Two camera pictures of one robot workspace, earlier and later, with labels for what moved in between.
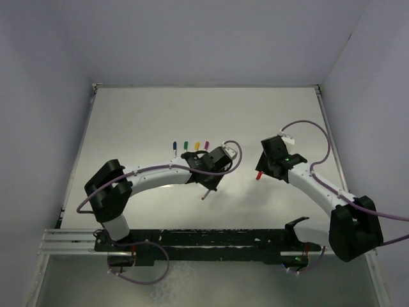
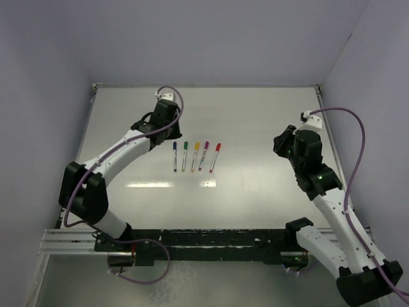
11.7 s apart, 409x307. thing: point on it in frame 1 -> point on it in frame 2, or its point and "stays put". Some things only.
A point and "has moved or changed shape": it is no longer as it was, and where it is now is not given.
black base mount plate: (248, 245) stays put
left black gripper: (211, 185) -> (177, 133)
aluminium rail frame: (68, 242) stays put
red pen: (202, 198) has moved or changed shape
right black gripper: (262, 165) -> (280, 141)
